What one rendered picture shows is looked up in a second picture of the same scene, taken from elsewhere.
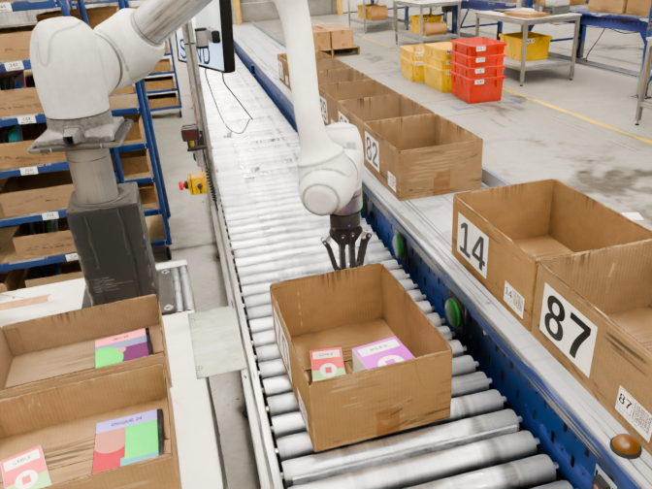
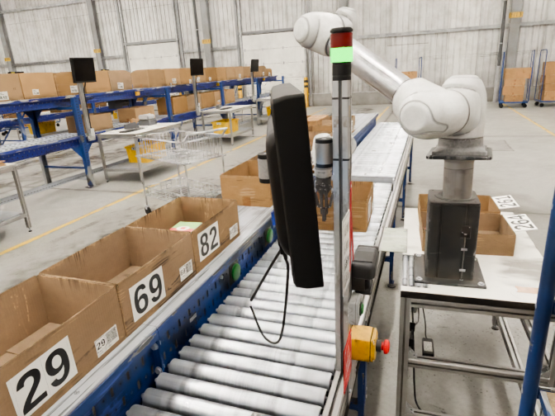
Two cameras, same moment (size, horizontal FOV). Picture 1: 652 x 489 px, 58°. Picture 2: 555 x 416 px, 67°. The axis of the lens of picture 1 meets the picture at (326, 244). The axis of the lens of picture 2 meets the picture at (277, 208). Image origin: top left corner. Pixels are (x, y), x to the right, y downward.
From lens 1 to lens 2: 3.29 m
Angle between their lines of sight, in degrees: 126
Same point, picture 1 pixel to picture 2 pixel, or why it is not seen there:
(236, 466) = (387, 405)
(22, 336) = (505, 243)
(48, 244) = not seen: outside the picture
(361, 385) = (356, 186)
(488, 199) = (251, 182)
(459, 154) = (197, 205)
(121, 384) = not seen: hidden behind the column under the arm
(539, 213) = (227, 191)
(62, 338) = (481, 248)
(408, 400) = not seen: hidden behind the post
